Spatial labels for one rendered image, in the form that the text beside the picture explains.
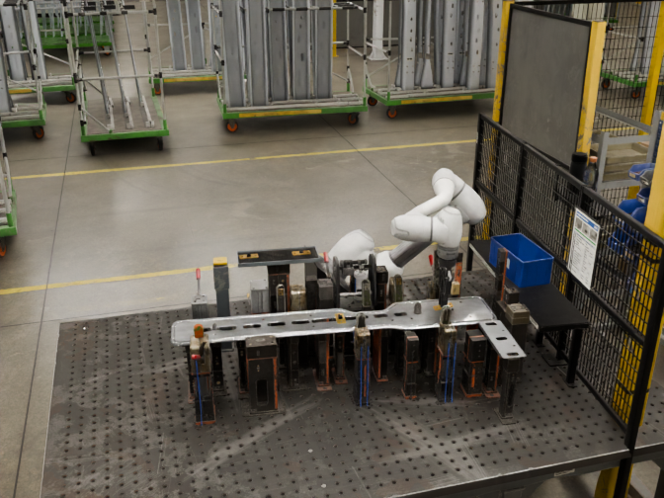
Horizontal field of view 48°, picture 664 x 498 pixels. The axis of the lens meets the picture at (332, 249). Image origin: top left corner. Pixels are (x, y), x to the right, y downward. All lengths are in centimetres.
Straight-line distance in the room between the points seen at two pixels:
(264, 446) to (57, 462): 77
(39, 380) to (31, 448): 65
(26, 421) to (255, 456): 194
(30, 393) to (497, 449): 285
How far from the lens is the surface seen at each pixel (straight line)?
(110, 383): 345
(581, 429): 321
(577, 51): 507
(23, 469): 425
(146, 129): 907
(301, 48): 1017
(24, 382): 492
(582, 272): 330
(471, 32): 1092
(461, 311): 329
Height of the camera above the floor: 257
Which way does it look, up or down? 24 degrees down
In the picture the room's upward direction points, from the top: straight up
